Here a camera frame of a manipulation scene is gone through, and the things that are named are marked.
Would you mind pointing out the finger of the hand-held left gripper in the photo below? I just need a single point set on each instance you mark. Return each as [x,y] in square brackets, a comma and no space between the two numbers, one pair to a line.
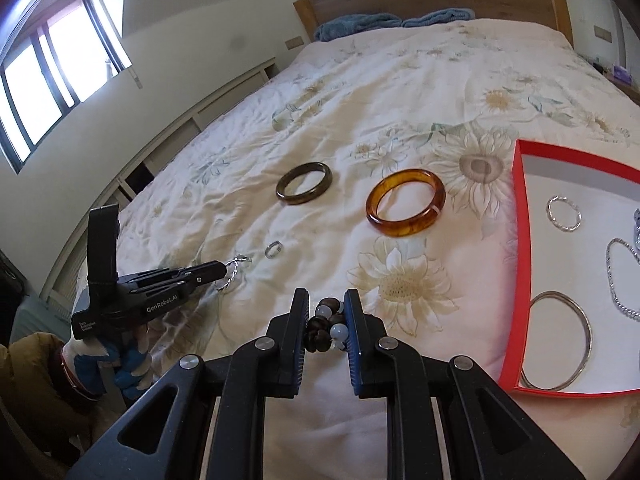
[170,290]
[210,271]

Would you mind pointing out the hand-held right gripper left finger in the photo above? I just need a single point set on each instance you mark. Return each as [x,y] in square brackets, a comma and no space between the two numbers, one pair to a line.
[301,340]

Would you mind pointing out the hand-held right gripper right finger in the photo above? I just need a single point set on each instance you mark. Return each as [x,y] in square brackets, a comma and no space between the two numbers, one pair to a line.
[352,345]

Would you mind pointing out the dark green bangle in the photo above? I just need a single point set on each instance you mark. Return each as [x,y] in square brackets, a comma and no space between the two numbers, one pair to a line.
[281,191]

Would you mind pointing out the amber bangle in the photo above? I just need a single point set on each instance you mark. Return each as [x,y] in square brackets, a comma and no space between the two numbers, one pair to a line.
[373,212]

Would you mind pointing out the red box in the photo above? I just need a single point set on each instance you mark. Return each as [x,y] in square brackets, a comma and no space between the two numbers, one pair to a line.
[520,260]

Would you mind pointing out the person's left forearm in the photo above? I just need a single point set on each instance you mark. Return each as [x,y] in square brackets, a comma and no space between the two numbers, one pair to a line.
[30,390]

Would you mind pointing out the person's left hand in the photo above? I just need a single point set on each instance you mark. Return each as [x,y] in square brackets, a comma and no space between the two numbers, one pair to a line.
[131,362]

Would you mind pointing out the window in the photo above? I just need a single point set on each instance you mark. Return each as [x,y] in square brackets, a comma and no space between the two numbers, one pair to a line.
[45,75]

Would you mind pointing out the thin silver bangle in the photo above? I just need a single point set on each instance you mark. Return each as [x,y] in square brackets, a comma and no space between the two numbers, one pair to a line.
[588,330]

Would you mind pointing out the blue towel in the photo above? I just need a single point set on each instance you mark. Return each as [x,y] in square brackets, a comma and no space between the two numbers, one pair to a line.
[350,27]
[440,17]

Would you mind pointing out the small silver blue ornament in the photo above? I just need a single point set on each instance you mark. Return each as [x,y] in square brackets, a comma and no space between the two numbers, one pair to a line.
[636,230]

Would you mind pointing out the white slatted wall cabinet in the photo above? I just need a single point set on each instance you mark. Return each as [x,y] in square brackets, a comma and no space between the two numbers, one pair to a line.
[200,115]

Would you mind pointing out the wall switch plate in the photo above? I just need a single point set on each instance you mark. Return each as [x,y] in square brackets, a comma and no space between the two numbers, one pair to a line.
[294,43]
[602,33]

